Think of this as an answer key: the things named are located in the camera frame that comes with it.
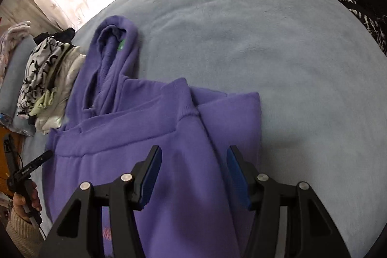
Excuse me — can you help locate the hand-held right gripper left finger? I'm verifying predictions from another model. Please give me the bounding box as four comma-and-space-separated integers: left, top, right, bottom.
39, 145, 163, 258

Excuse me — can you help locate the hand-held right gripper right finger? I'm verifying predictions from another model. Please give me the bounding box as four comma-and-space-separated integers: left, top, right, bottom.
226, 145, 353, 258

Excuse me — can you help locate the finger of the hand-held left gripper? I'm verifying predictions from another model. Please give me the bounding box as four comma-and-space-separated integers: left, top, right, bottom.
33, 150, 54, 171

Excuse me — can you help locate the purple zip hoodie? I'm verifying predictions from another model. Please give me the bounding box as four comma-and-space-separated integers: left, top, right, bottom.
42, 15, 262, 258

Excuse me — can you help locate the person's left hand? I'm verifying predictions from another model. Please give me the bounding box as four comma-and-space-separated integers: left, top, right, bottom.
12, 181, 42, 218

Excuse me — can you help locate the wooden headboard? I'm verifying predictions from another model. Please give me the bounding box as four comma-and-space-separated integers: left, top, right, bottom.
0, 125, 25, 195

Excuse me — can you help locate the light green folded garment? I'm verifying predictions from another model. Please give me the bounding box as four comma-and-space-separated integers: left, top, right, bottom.
29, 87, 61, 116

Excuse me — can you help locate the white floral quilt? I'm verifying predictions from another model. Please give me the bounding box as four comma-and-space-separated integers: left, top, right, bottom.
0, 21, 32, 77

